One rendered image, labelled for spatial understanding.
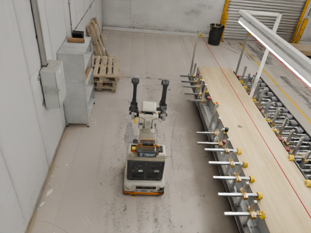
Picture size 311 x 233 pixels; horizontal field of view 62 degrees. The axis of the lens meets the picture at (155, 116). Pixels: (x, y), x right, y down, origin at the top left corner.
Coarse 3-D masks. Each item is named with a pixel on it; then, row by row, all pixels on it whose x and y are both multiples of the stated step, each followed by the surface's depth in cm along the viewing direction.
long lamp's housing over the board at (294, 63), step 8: (248, 24) 372; (256, 32) 345; (264, 40) 322; (272, 40) 316; (272, 48) 302; (280, 48) 295; (280, 56) 284; (288, 56) 274; (288, 64) 269; (296, 64) 259; (304, 72) 246
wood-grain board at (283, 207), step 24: (216, 72) 580; (216, 96) 491; (240, 96) 499; (240, 120) 432; (264, 120) 438; (240, 144) 380; (264, 144) 385; (264, 168) 344; (288, 168) 348; (264, 192) 310; (288, 192) 314; (288, 216) 286
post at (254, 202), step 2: (254, 200) 272; (252, 202) 275; (254, 202) 271; (256, 202) 271; (252, 204) 275; (254, 204) 272; (256, 204) 272; (250, 206) 279; (252, 206) 275; (254, 206) 274; (250, 208) 278; (252, 208) 276; (254, 208) 277; (250, 210) 278; (252, 210) 278; (246, 216) 287; (248, 216) 285; (244, 218) 292; (246, 218) 287; (248, 218) 287; (244, 220) 291; (246, 220) 289; (248, 220) 289; (244, 222) 291; (246, 222) 291
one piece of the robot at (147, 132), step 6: (138, 114) 368; (150, 114) 364; (156, 114) 365; (144, 120) 364; (150, 120) 365; (156, 120) 365; (144, 126) 369; (150, 126) 369; (144, 132) 383; (150, 132) 382; (144, 138) 389; (150, 138) 390
